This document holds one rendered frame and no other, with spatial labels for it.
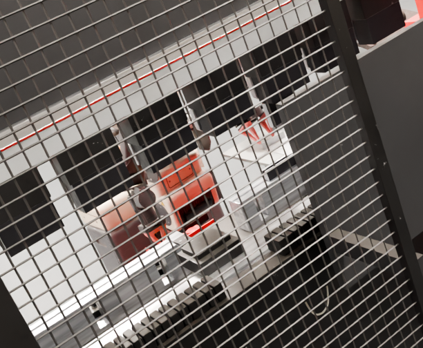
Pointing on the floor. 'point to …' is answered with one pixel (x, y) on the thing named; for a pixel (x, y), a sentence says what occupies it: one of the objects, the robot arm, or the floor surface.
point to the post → (0, 310)
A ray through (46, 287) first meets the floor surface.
